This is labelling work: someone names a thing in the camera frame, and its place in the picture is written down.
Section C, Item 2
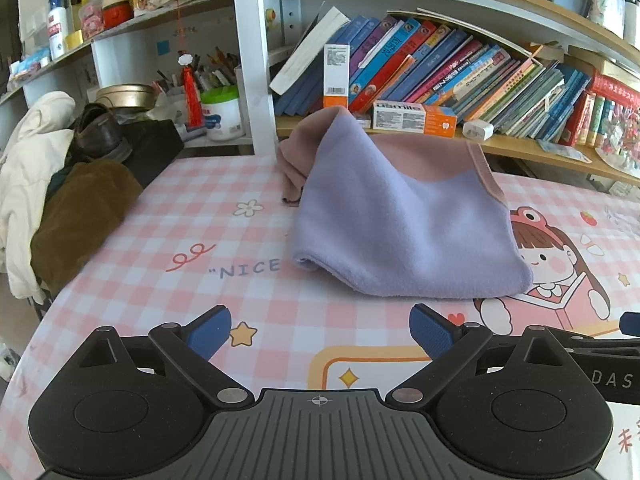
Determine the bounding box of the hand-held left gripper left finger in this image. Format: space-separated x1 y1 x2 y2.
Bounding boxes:
80 305 253 409

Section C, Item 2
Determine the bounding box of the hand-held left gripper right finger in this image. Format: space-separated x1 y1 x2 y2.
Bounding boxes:
386 304 571 407

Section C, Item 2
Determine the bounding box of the purple and pink sweater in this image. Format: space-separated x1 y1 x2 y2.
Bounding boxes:
277 106 535 301

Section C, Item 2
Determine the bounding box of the pink checked cartoon tablecloth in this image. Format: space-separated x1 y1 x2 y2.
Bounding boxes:
0 152 640 480

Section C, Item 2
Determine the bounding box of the brown cloth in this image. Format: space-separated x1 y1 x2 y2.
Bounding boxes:
30 161 144 297

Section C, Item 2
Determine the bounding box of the colourful bead ornament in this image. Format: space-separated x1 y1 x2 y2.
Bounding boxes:
597 105 640 179

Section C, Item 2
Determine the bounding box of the pale blue flat packet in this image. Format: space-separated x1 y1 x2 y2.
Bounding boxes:
537 139 592 162

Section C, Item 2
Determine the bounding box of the black box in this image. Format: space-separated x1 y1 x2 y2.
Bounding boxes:
122 120 185 188

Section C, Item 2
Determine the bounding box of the white charger adapter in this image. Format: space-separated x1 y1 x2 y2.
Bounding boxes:
462 120 496 142

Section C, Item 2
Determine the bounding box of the long orange and white box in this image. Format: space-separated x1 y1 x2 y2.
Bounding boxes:
372 101 457 138

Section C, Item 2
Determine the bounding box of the white jar with green lid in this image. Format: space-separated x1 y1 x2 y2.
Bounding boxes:
200 85 246 142

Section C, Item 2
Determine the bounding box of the brown leather shoe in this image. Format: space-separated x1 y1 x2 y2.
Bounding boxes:
70 103 132 163

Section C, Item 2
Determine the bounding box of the red tassel ornament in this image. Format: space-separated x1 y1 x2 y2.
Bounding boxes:
177 52 203 128

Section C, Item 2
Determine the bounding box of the white padded jacket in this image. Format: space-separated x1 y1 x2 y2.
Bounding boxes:
0 91 77 304

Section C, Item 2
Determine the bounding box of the gold metal bowl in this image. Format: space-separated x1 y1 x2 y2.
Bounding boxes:
95 84 156 110

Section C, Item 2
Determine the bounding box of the bunch of pens and pencils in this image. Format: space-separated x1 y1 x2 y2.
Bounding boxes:
155 47 240 96

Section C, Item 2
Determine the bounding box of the row of colourful books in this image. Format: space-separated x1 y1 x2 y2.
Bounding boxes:
270 7 640 161

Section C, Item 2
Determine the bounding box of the tall orange and white box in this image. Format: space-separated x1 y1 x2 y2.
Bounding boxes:
324 44 351 110

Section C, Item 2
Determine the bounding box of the white and wood bookshelf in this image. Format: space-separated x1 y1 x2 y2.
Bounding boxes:
0 0 640 196

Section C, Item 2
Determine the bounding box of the red and white toy bottle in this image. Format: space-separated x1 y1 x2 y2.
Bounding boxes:
102 0 133 31

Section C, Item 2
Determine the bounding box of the white lotion bottle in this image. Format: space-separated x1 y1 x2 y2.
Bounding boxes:
47 0 71 59

